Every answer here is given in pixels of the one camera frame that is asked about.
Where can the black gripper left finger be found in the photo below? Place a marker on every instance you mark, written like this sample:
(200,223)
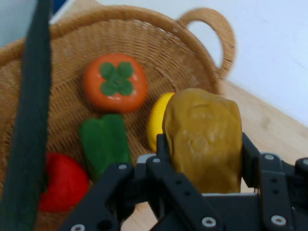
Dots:
(178,190)

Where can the brown toy potato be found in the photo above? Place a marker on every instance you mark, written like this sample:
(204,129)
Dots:
(204,139)

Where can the yellow toy bell pepper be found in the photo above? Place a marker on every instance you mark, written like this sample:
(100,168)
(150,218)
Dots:
(156,120)

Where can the red toy bell pepper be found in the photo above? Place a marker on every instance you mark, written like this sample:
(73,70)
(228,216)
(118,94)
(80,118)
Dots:
(65,185)

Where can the orange toy persimmon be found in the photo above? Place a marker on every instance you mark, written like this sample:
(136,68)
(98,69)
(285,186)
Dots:
(115,96)

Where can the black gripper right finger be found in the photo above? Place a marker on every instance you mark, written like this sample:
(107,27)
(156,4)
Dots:
(276,192)

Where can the green toy bell pepper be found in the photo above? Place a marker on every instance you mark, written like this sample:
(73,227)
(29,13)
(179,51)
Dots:
(103,144)

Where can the woven wicker basket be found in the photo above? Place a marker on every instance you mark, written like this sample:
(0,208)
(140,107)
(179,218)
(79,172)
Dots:
(144,43)

